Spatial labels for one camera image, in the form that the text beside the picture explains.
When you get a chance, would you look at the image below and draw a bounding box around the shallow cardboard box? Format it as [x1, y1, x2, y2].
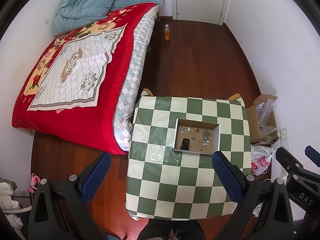
[172, 118, 222, 155]

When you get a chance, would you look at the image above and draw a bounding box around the clear bubble wrap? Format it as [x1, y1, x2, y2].
[255, 98, 278, 136]

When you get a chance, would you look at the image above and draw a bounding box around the white plastic bag red print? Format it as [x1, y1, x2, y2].
[250, 145, 276, 176]

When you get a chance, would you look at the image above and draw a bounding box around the blue quilt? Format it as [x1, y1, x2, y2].
[52, 0, 117, 35]

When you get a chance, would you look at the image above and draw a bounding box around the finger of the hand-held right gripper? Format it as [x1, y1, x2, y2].
[275, 146, 306, 175]
[304, 145, 320, 168]

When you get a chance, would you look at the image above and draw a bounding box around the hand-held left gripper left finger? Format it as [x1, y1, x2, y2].
[28, 151, 112, 240]

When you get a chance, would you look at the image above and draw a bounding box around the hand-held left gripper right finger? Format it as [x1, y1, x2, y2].
[212, 151, 294, 240]

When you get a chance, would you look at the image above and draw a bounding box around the green checked tablecloth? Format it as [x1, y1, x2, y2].
[125, 95, 252, 221]

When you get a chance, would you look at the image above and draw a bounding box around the bed with red blanket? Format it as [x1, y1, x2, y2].
[11, 2, 160, 155]

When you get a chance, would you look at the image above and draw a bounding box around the white door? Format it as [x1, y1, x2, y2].
[172, 0, 232, 26]

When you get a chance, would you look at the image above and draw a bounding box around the open brown cardboard box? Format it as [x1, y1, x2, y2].
[246, 94, 281, 145]

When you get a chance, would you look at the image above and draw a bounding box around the white cable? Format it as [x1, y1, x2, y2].
[261, 166, 273, 182]

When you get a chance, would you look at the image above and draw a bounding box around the pile of white cloth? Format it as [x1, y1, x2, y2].
[0, 177, 24, 230]

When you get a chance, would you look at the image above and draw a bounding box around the person's right leg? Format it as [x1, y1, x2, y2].
[172, 219, 206, 240]

